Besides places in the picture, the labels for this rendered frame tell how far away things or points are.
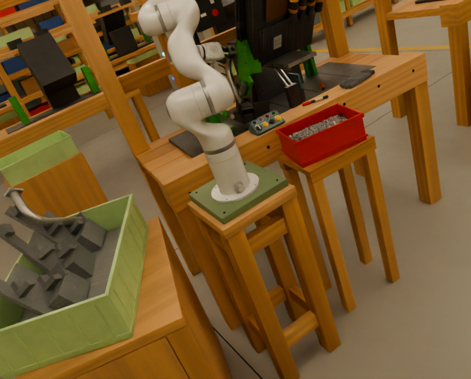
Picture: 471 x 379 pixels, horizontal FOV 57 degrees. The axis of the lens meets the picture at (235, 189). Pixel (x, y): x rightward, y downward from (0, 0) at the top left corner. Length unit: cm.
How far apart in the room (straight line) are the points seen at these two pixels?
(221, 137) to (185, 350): 69
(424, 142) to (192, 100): 156
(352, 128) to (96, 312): 120
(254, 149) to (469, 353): 121
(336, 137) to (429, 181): 106
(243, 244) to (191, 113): 49
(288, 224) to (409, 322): 82
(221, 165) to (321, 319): 82
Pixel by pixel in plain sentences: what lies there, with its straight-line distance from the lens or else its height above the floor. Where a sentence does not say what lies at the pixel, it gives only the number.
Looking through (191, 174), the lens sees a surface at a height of 89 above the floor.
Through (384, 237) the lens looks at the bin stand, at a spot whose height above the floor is 29.
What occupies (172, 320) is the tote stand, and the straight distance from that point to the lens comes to 133.
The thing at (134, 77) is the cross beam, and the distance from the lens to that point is 246.
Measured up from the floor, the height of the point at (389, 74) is 88.
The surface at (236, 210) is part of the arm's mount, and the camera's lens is 151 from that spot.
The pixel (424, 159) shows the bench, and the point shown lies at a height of 32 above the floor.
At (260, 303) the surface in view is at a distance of 171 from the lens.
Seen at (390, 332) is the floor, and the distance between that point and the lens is 214.
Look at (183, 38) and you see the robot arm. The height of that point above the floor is 143.
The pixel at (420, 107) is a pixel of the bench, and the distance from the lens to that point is 257.
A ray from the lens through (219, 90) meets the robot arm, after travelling 145.
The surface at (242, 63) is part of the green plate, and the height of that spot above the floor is 117.
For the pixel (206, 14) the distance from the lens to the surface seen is 237.
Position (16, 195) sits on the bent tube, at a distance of 171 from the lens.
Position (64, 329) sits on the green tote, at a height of 89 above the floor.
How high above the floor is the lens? 161
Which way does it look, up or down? 27 degrees down
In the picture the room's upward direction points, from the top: 21 degrees counter-clockwise
